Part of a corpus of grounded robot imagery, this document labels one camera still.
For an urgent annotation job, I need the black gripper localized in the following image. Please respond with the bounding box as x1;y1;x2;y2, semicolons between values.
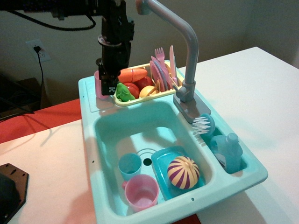
96;35;134;96

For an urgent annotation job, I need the small pink cup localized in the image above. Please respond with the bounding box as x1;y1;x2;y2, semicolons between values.
94;70;109;99

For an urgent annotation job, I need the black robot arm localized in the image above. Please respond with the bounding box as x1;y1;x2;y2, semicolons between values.
0;0;135;96

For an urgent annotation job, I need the blue toy cup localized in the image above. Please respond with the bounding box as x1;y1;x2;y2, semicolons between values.
118;153;142;181

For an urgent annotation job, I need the teal toy sink unit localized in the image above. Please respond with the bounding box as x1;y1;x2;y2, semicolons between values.
78;77;268;224

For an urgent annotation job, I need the green toy pepper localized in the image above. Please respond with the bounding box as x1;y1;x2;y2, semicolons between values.
115;83;132;102

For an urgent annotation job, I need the orange toy carrot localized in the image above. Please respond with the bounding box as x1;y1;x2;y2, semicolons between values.
118;68;148;84

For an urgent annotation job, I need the red toy tomato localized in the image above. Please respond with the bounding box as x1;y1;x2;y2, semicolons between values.
124;83;140;99

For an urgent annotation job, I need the yellow dish rack basket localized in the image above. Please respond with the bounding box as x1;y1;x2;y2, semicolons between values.
113;60;184;106

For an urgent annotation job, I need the dark red toy apple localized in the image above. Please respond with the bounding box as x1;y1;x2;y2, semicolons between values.
134;76;153;91

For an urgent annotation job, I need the yellow toy fruit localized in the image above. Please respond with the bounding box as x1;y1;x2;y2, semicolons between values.
139;85;159;98

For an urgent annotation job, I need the pink toy plate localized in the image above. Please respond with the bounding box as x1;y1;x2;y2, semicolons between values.
150;56;166;92

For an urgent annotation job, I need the pink toy fork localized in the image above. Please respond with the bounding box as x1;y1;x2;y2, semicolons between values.
155;48;165;68

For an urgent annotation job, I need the purple toy plate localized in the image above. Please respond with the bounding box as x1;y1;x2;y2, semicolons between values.
156;63;170;90

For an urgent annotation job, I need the pink toy knife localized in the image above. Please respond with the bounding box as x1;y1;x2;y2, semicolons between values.
169;45;176;78

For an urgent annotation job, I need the brown cardboard box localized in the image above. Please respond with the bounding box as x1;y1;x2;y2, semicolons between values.
13;78;52;111

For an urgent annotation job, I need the grey toy faucet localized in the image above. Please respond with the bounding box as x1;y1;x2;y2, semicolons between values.
135;0;211;124

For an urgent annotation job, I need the red cloth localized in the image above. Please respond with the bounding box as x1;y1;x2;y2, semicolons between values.
0;99;81;143

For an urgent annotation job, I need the teal dish brush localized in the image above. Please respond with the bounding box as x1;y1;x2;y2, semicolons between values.
192;113;215;136

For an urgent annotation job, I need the pink toy mug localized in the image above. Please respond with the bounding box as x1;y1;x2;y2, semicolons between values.
121;174;159;212

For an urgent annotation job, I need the purple yellow striped ball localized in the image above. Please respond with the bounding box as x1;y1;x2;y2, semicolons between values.
167;156;200;189

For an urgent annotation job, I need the blue toy soap bottle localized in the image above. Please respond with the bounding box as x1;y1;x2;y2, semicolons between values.
209;133;243;174

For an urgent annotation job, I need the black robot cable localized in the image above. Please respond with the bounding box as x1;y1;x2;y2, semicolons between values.
7;9;97;31

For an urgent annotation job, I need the white wall outlet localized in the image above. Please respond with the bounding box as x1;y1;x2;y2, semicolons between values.
25;39;51;63

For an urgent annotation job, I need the black power cord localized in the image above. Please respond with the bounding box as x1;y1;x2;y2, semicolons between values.
0;46;51;131

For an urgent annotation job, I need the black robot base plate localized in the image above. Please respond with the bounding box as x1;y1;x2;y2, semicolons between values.
0;163;29;224

